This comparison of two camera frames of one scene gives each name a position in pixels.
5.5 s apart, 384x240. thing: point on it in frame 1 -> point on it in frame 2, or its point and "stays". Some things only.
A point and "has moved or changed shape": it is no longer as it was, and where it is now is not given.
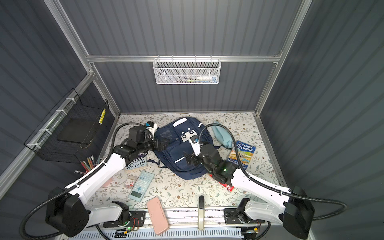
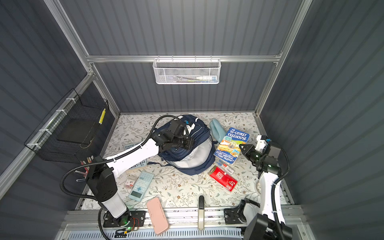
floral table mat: [238, 138] stays
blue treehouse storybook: [246, 153] has moved or changed shape
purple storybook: [140, 161] stays
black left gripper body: [148, 145] -> [182, 141]
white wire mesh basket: [186, 71] stays
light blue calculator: [141, 185] stays
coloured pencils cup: [89, 164] stays
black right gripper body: [196, 159] -> [254, 155]
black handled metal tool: [201, 211] stays
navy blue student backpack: [173, 159] has moved or changed shape
